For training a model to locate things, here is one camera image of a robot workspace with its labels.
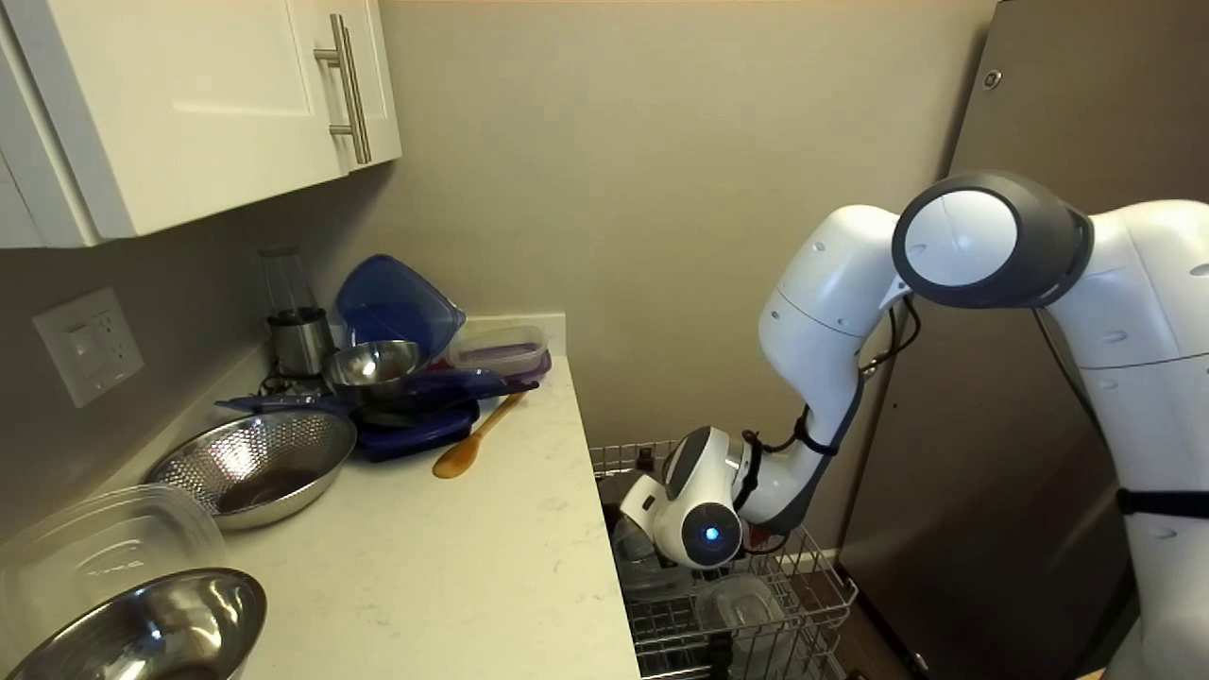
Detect blue plastic bowl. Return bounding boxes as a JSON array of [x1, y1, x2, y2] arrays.
[[334, 252, 470, 372]]

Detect small steel bowl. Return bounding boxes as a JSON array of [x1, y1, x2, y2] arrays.
[[320, 336, 428, 392]]

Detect large steel mixing bowl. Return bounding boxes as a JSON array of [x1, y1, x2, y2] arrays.
[[140, 409, 363, 537]]

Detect shiny steel bowl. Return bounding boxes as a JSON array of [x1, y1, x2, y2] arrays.
[[4, 563, 273, 680]]

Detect wooden spoon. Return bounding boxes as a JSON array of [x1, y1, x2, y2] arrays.
[[431, 389, 534, 482]]

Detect steel cup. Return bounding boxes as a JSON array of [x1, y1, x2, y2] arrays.
[[263, 302, 336, 383]]

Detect clear storage container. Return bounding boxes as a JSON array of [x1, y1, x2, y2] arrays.
[[690, 572, 791, 665]]

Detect clear drinking glass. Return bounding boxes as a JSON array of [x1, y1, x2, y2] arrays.
[[257, 242, 319, 317]]

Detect grey refrigerator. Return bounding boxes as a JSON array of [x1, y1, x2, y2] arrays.
[[836, 0, 1209, 680]]

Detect large clear plastic container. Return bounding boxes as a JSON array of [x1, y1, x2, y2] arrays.
[[0, 479, 237, 633]]

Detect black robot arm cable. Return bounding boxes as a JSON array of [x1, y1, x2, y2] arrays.
[[739, 293, 926, 470]]

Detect wire dishwasher rack with dishes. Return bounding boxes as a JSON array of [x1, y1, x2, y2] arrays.
[[594, 431, 860, 680]]

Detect steel cabinet handle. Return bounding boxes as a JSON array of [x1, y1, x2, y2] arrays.
[[311, 10, 378, 168]]

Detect white wall cabinet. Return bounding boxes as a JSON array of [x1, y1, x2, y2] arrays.
[[0, 0, 409, 252]]

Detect white wall outlet plate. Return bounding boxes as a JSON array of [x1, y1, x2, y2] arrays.
[[29, 282, 147, 413]]

